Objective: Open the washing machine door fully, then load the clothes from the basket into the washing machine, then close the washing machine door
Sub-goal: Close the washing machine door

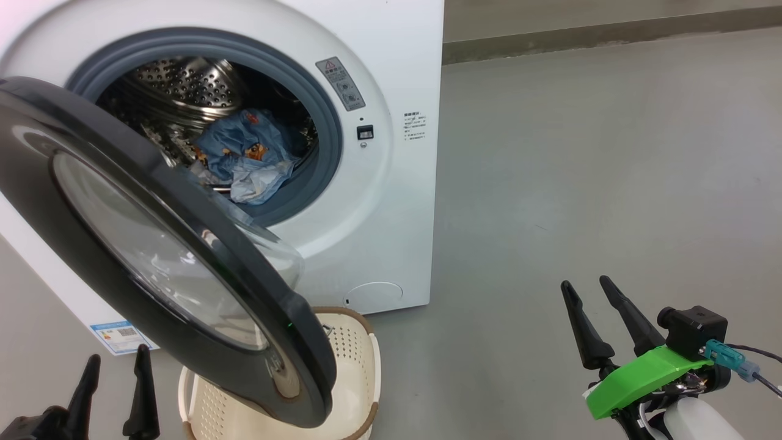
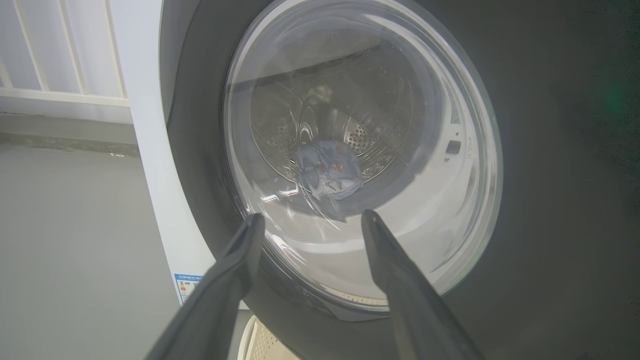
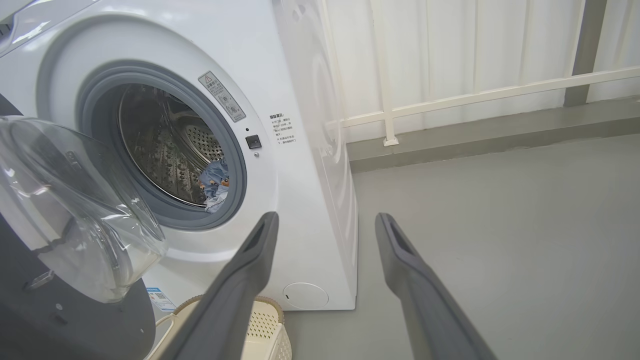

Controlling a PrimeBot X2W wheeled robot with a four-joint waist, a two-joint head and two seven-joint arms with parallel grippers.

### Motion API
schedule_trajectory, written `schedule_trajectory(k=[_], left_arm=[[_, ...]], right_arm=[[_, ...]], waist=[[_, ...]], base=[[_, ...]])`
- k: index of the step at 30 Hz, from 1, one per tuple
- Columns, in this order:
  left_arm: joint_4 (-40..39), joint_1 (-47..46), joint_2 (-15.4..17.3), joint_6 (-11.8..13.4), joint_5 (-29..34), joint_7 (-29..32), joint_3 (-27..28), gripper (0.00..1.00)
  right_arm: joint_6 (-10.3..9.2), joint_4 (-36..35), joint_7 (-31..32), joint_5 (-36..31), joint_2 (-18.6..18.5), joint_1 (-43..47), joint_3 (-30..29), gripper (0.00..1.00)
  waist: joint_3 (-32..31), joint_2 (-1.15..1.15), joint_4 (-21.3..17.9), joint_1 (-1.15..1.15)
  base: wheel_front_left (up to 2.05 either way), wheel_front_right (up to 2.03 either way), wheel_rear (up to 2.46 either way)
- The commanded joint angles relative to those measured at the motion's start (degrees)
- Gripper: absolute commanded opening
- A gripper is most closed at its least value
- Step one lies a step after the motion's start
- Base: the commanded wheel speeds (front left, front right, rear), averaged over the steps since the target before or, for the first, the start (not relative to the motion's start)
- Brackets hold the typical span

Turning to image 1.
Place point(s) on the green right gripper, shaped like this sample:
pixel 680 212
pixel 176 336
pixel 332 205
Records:
pixel 641 379

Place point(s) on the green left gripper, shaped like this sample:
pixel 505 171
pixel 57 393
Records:
pixel 33 429

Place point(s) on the round black glass washer door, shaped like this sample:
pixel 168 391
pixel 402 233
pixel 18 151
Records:
pixel 91 244

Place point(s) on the white cream garment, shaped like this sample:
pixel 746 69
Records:
pixel 259 183

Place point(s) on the blue cartoon print garment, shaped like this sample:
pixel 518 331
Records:
pixel 244 137

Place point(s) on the white front-load washing machine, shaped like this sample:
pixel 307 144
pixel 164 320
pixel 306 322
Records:
pixel 391 214

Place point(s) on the steel washing machine drum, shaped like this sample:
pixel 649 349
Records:
pixel 183 85

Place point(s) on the grey rubber door gasket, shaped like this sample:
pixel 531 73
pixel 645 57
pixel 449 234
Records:
pixel 327 122

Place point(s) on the blue energy label sticker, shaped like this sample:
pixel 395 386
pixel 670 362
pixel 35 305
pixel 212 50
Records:
pixel 119 336

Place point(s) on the cream perforated laundry basket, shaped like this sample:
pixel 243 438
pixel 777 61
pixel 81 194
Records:
pixel 354 366

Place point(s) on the small printed text sticker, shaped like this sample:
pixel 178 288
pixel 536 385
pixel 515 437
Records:
pixel 415 126

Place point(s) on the grey warning label sticker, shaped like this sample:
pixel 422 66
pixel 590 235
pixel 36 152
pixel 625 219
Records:
pixel 340 84

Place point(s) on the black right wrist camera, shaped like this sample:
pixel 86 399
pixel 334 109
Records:
pixel 696 330

